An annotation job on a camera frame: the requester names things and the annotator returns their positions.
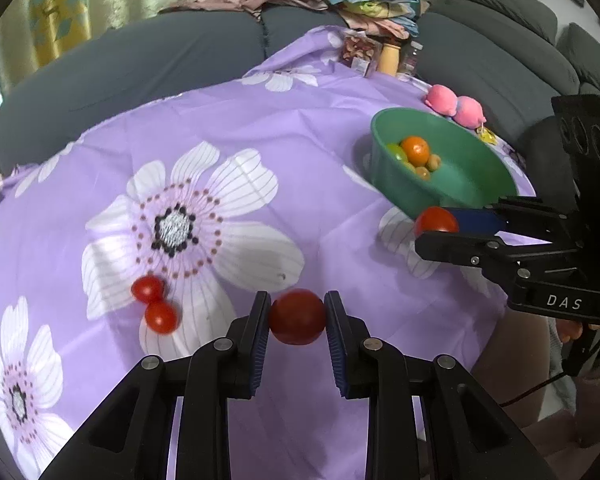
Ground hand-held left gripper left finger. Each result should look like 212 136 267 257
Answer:
37 290 272 480

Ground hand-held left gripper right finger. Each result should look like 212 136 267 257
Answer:
324 290 561 480

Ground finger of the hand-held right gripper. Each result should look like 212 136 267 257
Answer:
442 195 581 247
414 230 527 287

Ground red tomato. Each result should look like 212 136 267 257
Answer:
131 275 167 305
414 206 460 238
145 301 180 334
269 289 327 346

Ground green plastic bowl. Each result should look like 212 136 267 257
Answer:
370 107 518 221

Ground person's right hand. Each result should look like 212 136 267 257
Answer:
554 320 583 346

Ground mandarin orange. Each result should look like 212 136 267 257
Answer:
399 136 431 166

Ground pink plush toy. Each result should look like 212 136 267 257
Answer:
426 85 461 114
452 96 487 128

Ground dark small bottle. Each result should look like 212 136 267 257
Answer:
397 40 425 81

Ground purple floral tablecloth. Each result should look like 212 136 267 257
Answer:
0 25 538 480

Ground beige bottle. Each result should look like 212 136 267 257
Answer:
376 42 401 76

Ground snack packet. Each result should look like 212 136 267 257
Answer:
341 34 381 78

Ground colourful folded clothes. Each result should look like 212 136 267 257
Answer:
340 0 422 42

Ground grey sofa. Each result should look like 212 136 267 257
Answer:
0 0 600 181

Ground black cable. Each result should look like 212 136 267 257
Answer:
497 367 578 408

